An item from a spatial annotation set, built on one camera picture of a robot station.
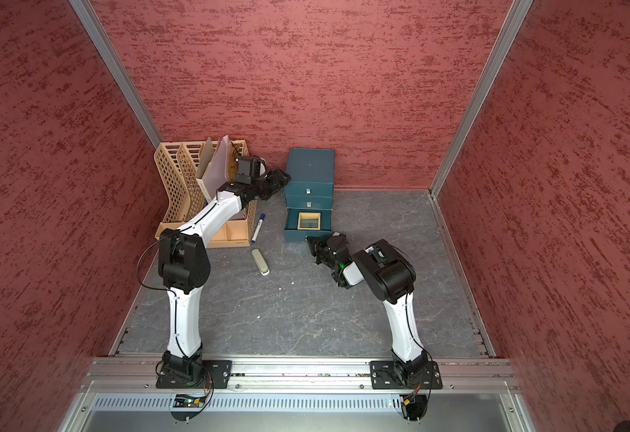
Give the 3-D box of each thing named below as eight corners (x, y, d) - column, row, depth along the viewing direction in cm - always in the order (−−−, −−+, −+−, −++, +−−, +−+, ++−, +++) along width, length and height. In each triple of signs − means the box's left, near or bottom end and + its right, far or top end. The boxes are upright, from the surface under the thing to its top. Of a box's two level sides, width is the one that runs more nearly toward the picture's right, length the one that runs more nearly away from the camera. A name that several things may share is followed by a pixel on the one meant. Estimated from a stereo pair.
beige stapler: (262, 277, 95) (261, 273, 93) (250, 255, 101) (248, 251, 98) (271, 272, 96) (270, 268, 94) (258, 251, 102) (257, 247, 100)
